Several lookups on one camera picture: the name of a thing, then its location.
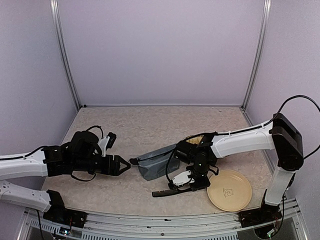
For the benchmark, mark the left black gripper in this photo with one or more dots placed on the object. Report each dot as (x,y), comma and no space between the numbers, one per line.
(114,170)

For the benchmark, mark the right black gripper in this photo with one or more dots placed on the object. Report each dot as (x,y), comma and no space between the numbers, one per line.
(205,183)

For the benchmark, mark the grey zip pouch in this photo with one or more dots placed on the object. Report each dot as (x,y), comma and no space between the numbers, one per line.
(152,165)

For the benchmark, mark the black plastic comb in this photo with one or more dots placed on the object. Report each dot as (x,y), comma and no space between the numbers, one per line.
(169,192)

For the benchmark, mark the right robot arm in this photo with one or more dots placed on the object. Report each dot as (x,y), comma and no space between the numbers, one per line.
(277,134)

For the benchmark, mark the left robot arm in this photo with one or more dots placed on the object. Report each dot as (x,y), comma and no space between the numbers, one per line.
(86,152)

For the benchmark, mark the beige round plate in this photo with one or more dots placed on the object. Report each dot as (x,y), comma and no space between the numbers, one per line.
(229,191)

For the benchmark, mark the woven bamboo tray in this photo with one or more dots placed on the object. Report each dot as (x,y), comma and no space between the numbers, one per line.
(192,139)

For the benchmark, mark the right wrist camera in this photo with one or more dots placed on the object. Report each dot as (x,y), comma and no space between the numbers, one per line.
(181,179)

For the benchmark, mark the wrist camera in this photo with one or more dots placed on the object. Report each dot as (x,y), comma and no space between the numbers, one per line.
(107,142)
(181,179)

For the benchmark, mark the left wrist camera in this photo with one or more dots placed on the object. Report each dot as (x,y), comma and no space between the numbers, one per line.
(107,142)

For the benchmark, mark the front aluminium rail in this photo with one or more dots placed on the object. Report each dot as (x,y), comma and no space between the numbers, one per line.
(155,219)

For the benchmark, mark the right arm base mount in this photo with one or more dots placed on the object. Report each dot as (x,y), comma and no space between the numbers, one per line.
(263,214)

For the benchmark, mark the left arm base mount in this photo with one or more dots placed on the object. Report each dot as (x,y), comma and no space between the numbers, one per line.
(58,213)

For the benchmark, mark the left aluminium frame post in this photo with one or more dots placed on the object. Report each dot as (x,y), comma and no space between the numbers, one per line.
(54,5)

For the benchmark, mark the aluminium frame post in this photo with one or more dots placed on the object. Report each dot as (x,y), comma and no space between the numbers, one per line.
(54,5)
(258,54)

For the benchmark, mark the right aluminium frame post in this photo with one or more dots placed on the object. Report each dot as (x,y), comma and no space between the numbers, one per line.
(258,54)

